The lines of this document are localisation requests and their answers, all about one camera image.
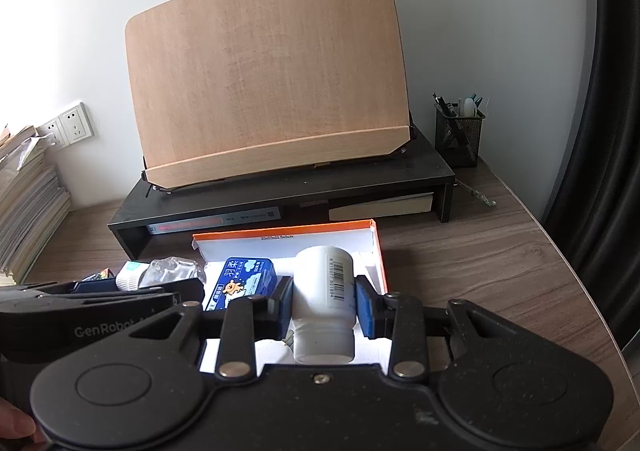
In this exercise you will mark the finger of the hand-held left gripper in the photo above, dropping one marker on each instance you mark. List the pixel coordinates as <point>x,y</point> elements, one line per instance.
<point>95,287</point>
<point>185,292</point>

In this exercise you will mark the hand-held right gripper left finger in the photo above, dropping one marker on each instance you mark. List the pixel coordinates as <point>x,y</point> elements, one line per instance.
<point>285,303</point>

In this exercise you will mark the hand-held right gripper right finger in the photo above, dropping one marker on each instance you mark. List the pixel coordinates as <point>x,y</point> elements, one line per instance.
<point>365,308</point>

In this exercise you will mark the small white plastic bottle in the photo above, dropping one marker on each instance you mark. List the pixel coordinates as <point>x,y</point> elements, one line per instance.
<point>320,291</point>

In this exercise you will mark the orange and white cardboard box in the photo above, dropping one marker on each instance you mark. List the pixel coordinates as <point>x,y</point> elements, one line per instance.
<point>240,243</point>

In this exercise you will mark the person's left hand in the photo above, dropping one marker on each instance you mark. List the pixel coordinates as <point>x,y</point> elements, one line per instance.
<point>15,423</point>

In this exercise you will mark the playing card pack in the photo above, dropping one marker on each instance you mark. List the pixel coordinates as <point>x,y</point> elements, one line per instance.
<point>97,275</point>

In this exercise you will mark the blue cartoon tin box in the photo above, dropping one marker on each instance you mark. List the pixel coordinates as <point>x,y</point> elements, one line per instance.
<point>240,283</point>

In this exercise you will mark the stack of books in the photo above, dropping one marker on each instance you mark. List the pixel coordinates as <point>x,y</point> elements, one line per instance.
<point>30,211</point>

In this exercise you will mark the beige book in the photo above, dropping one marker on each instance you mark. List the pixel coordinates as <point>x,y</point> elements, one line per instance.
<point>390,206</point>

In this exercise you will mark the black monitor riser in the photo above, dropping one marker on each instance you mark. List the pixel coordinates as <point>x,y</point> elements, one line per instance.
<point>400,171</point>

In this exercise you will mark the black mesh pen holder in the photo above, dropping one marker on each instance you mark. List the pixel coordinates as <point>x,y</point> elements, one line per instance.
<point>457,136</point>

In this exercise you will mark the wooden book stand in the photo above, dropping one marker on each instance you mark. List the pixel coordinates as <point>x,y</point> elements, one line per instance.
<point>270,71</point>

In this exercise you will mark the white wall socket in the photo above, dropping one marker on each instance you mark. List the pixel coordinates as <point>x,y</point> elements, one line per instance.
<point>76,122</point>
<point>51,131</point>

